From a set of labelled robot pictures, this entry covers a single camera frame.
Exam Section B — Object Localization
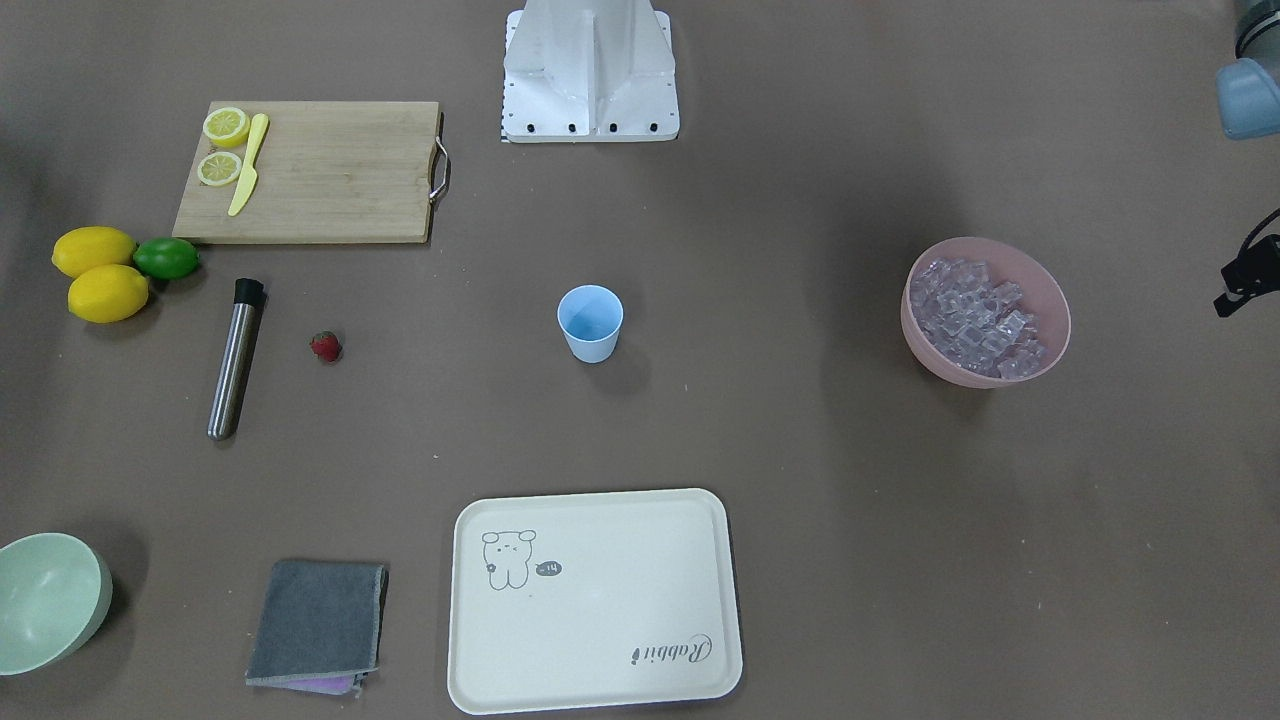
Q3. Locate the red strawberry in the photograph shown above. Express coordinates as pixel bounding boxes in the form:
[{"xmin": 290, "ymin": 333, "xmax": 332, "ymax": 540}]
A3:
[{"xmin": 308, "ymin": 331, "xmax": 343, "ymax": 364}]

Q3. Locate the steel muddler black tip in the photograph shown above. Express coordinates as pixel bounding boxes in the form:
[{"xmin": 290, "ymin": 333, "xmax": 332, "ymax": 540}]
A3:
[{"xmin": 207, "ymin": 278, "xmax": 268, "ymax": 442}]

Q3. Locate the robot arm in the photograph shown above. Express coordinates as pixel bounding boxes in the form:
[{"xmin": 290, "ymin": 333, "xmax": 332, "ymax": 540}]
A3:
[{"xmin": 1215, "ymin": 1, "xmax": 1279, "ymax": 141}]

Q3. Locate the light blue plastic cup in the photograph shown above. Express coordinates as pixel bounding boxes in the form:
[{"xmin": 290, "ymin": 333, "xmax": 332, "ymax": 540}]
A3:
[{"xmin": 556, "ymin": 284, "xmax": 625, "ymax": 364}]

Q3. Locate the pile of clear ice cubes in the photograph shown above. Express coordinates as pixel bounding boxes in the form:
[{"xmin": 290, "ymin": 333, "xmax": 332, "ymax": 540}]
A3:
[{"xmin": 908, "ymin": 258, "xmax": 1048, "ymax": 380}]

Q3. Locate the cream serving tray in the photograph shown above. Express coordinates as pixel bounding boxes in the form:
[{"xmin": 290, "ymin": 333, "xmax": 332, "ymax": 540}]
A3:
[{"xmin": 447, "ymin": 488, "xmax": 744, "ymax": 716}]

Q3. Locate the bamboo cutting board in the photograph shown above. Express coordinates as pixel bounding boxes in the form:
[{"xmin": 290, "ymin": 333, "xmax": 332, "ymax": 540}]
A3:
[{"xmin": 172, "ymin": 100, "xmax": 451, "ymax": 245}]

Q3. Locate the pink bowl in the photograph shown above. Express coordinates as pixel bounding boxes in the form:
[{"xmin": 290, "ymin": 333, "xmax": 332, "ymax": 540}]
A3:
[{"xmin": 899, "ymin": 236, "xmax": 1073, "ymax": 389}]

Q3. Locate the grey folded cloth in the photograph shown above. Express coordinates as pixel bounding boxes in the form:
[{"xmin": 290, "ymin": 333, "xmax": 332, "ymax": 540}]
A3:
[{"xmin": 244, "ymin": 559, "xmax": 387, "ymax": 696}]

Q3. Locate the yellow plastic knife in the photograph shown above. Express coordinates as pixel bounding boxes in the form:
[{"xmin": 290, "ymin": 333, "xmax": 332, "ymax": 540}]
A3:
[{"xmin": 227, "ymin": 113, "xmax": 270, "ymax": 217}]

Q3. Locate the lower lemon half slice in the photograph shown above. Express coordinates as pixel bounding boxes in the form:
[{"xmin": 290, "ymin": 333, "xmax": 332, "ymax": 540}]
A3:
[{"xmin": 196, "ymin": 151, "xmax": 243, "ymax": 187}]

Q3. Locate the lemon half slice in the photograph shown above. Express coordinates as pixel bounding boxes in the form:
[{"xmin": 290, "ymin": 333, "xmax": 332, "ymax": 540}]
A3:
[
  {"xmin": 196, "ymin": 151, "xmax": 243, "ymax": 187},
  {"xmin": 202, "ymin": 106, "xmax": 251, "ymax": 149}
]

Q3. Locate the upper lemon half slice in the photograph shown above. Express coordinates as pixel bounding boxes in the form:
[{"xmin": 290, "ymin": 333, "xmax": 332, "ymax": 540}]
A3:
[{"xmin": 202, "ymin": 106, "xmax": 251, "ymax": 149}]

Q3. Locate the green lime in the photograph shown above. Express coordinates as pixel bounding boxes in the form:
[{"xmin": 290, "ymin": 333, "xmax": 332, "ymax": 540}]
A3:
[{"xmin": 132, "ymin": 237, "xmax": 200, "ymax": 281}]

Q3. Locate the lower whole yellow lemon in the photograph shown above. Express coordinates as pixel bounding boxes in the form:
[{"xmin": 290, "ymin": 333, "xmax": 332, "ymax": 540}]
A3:
[{"xmin": 67, "ymin": 264, "xmax": 150, "ymax": 324}]

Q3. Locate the whole yellow lemon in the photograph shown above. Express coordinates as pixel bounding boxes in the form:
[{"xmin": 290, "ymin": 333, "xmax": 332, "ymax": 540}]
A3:
[
  {"xmin": 67, "ymin": 264, "xmax": 150, "ymax": 324},
  {"xmin": 51, "ymin": 225, "xmax": 137, "ymax": 279}
]

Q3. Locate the upper whole yellow lemon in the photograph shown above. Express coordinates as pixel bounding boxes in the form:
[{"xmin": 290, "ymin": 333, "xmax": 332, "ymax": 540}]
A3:
[{"xmin": 51, "ymin": 225, "xmax": 137, "ymax": 279}]

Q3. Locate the pale green bowl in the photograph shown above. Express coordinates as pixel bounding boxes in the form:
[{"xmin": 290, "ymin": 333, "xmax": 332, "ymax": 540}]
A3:
[{"xmin": 1, "ymin": 532, "xmax": 114, "ymax": 676}]

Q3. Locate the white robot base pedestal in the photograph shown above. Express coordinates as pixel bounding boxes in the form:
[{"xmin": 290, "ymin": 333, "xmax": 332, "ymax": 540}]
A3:
[{"xmin": 500, "ymin": 1, "xmax": 681, "ymax": 143}]

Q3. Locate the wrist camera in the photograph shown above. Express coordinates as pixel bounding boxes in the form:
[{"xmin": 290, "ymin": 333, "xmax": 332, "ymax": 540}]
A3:
[{"xmin": 1213, "ymin": 209, "xmax": 1279, "ymax": 318}]

